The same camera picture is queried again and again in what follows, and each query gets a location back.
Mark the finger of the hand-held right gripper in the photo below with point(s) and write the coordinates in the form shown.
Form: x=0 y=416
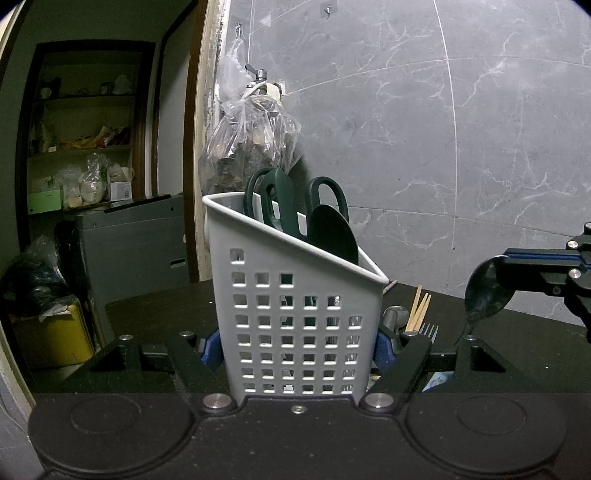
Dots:
x=535 y=255
x=540 y=279

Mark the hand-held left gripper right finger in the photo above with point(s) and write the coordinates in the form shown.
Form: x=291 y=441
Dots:
x=384 y=350

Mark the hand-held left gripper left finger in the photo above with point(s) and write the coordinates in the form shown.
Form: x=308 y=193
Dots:
x=210 y=350

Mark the steel fork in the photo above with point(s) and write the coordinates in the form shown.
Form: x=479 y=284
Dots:
x=429 y=332

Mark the wooden chopstick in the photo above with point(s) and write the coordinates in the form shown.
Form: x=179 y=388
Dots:
x=421 y=314
x=425 y=314
x=390 y=287
x=414 y=307

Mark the steel spoon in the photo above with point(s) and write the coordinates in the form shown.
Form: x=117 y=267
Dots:
x=485 y=290

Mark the white perforated utensil basket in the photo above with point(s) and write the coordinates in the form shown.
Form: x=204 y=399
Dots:
x=258 y=258

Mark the dark green scissors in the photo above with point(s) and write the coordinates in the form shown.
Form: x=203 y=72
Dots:
x=284 y=198

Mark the grey cabinet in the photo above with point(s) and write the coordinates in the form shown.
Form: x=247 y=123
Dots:
x=134 y=240

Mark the yellow box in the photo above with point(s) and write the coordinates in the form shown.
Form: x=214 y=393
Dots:
x=51 y=332

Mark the small white carton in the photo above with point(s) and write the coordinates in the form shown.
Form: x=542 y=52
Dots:
x=121 y=190

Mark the black plastic bag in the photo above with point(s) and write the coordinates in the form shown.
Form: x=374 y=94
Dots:
x=32 y=277

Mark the clear bag of dried goods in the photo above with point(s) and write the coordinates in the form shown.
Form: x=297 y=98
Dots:
x=87 y=184

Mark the clear plastic bag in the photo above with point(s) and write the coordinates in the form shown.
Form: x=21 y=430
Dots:
x=240 y=138

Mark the light green box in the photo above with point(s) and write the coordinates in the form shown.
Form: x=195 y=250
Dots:
x=44 y=202

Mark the pile of snack packets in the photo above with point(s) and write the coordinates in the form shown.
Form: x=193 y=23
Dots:
x=92 y=138

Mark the white lump object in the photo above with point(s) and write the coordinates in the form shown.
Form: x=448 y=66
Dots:
x=122 y=85

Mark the wooden shelf unit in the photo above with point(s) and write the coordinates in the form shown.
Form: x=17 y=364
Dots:
x=83 y=98

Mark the wooden door frame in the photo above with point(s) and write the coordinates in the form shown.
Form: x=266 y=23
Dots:
x=203 y=92

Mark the metal wall faucet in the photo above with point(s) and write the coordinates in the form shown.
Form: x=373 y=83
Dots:
x=256 y=74

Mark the metal wall hook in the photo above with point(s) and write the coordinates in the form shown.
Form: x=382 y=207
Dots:
x=238 y=28
x=327 y=10

